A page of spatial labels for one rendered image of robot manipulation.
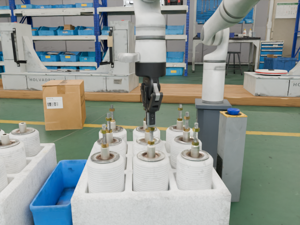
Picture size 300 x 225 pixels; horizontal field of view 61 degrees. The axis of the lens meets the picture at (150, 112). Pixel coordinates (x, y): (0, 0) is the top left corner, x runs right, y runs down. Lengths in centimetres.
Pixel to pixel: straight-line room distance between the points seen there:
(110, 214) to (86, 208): 6
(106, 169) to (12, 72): 270
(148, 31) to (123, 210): 42
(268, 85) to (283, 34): 441
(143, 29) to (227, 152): 51
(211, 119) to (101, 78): 181
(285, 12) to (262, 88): 452
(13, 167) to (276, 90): 237
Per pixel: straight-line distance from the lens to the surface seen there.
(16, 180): 81
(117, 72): 276
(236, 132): 89
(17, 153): 85
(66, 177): 106
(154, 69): 59
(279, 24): 703
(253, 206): 100
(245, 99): 261
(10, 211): 76
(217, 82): 110
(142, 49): 60
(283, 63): 517
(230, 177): 95
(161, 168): 66
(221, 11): 94
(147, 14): 60
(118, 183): 68
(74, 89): 174
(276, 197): 108
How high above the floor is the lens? 53
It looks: 14 degrees down
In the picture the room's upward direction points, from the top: straight up
